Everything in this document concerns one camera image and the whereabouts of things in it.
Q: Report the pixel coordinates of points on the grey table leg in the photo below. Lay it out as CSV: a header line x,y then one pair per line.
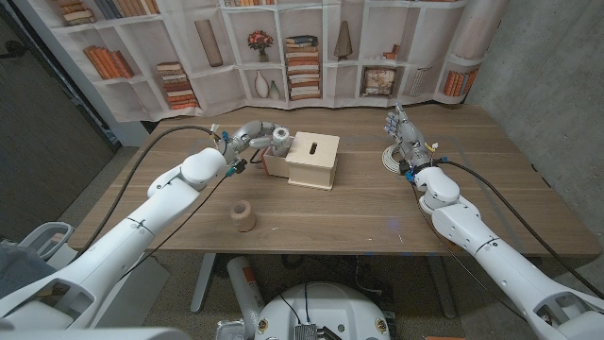
x,y
203,283
441,288

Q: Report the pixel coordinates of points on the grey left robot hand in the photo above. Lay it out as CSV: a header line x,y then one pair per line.
x,y
245,137

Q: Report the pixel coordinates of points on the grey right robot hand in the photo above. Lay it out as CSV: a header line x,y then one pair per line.
x,y
414,144

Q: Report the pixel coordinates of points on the wooden box with slot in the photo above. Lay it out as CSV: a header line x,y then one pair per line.
x,y
311,165

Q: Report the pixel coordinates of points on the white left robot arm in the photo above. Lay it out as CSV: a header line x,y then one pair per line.
x,y
141,226

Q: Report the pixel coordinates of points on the wooden drawer with red front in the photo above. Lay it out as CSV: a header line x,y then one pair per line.
x,y
276,167

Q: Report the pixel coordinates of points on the person's leg in jeans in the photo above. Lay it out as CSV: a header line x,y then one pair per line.
x,y
19,269

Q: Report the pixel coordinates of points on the beige tape roll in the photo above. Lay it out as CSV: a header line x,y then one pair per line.
x,y
245,221

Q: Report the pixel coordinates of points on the white floor panel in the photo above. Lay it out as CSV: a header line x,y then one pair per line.
x,y
146,293

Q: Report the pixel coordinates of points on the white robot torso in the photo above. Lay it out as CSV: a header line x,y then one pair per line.
x,y
325,311

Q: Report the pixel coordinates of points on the white chair frame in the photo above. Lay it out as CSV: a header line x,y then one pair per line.
x,y
40,231

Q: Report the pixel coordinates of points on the printed bookshelf backdrop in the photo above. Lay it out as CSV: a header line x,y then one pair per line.
x,y
212,90

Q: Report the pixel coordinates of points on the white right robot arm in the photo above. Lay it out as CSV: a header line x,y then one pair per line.
x,y
500,269

